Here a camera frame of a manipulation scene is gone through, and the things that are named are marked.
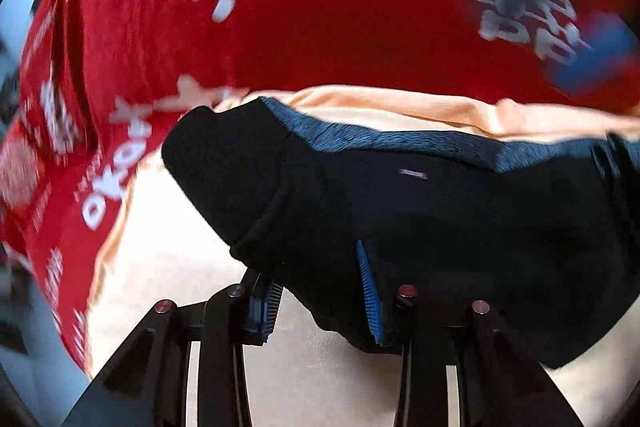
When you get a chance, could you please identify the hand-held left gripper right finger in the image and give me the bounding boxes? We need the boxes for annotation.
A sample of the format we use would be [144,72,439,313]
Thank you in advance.
[355,239,586,427]

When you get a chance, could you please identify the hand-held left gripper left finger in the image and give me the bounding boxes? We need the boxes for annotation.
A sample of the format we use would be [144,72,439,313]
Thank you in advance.
[62,269,286,427]

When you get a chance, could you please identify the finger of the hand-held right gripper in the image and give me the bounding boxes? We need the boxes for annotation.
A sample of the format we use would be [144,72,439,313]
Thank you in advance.
[545,9,640,98]

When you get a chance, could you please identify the black pants with blue stripes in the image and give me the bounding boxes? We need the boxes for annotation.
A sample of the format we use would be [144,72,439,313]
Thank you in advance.
[161,96,640,370]

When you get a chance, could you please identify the red printed blanket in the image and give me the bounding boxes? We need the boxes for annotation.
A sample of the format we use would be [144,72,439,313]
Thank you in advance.
[0,0,640,378]

